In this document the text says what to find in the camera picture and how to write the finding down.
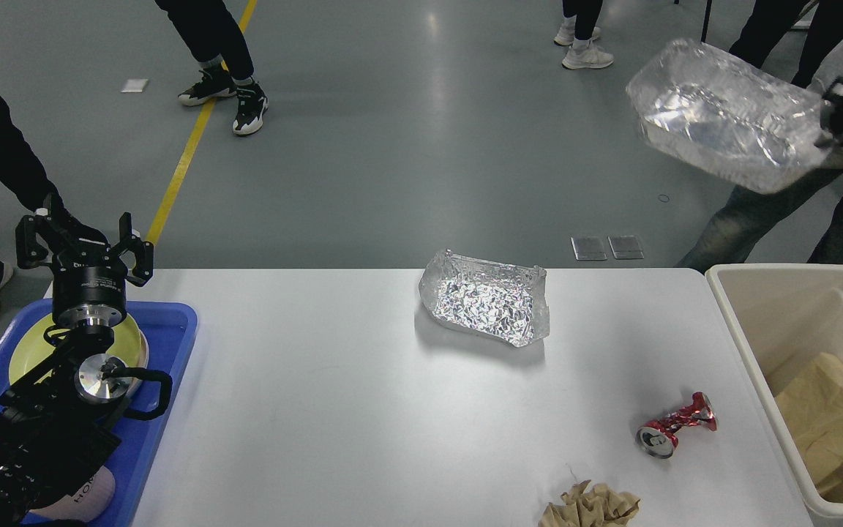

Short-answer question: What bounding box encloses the pink mug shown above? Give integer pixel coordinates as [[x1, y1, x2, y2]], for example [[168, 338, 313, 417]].
[[29, 466, 115, 523]]

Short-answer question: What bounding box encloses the person in black pants right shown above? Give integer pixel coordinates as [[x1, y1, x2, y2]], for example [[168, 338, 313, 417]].
[[729, 0, 843, 89]]

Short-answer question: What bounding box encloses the foil sheet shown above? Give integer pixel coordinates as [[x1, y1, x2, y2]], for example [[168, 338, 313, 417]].
[[419, 250, 551, 348], [626, 39, 832, 194]]

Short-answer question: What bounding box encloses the beige plastic bin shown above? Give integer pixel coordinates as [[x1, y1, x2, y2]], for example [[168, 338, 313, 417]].
[[706, 263, 843, 526]]

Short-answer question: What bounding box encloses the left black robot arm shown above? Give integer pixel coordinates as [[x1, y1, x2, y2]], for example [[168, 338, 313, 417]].
[[0, 194, 173, 526]]

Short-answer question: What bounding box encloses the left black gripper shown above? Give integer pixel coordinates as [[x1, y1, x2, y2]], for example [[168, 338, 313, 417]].
[[15, 193, 154, 328]]

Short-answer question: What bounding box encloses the person in black sneakers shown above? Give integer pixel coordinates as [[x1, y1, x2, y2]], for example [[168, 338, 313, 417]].
[[155, 1, 269, 136]]

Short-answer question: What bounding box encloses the brown paper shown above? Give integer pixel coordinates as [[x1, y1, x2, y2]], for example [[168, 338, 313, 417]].
[[538, 480, 641, 526]]

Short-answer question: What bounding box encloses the metal floor plate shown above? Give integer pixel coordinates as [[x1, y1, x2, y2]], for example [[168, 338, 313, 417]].
[[571, 236, 608, 261], [607, 236, 645, 260]]

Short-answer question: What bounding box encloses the person in white sneakers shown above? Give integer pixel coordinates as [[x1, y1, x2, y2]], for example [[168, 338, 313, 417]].
[[553, 1, 613, 70]]

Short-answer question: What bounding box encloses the yellow plate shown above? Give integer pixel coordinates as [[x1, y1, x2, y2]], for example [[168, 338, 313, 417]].
[[9, 315, 140, 405]]

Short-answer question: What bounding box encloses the crushed red can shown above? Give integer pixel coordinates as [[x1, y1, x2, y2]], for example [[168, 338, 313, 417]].
[[635, 391, 717, 460]]

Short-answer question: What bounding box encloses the brown paper bag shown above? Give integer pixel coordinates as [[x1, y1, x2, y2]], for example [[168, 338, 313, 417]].
[[775, 353, 843, 495]]

